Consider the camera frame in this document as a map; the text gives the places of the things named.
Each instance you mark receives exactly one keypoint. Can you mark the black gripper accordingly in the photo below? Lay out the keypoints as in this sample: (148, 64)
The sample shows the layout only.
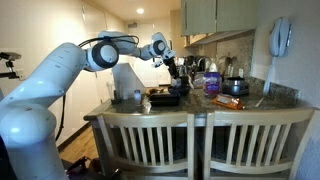
(171, 67)

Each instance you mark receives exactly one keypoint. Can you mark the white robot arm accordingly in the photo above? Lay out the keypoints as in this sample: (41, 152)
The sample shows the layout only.
(27, 126)

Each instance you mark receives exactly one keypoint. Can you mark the black bowl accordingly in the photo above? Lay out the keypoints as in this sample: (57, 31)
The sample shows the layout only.
(181, 91)

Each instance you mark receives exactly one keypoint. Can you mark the kitchen sink faucet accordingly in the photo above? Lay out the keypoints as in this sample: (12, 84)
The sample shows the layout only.
(203, 64)

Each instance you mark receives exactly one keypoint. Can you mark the black rectangular tray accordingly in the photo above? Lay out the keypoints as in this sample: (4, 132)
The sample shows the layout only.
(164, 100)

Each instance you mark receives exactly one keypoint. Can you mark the purple lidded container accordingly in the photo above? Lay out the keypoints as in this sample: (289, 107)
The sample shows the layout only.
(212, 83)

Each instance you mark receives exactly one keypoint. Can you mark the green upper cabinets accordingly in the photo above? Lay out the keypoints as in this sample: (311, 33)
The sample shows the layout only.
(214, 16)

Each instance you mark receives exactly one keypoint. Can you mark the orange snack package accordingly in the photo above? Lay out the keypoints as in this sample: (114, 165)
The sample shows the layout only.
(228, 101)

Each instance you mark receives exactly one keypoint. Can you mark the silver black cooking pot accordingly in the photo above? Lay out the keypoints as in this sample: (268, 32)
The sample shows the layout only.
(235, 86)

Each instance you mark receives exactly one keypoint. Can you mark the left wooden chair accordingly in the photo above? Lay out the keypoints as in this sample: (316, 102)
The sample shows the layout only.
(142, 145)

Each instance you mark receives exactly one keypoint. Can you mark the wooden chair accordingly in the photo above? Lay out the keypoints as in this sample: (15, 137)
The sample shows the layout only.
(142, 145)
(250, 144)

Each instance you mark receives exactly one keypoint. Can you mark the right wooden chair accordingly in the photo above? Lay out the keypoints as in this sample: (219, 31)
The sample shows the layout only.
(250, 144)

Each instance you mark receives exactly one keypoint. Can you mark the white wall telephone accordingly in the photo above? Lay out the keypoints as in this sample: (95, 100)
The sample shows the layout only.
(278, 42)

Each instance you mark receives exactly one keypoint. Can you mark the camera on tripod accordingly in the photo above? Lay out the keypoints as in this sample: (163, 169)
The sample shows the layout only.
(10, 57)

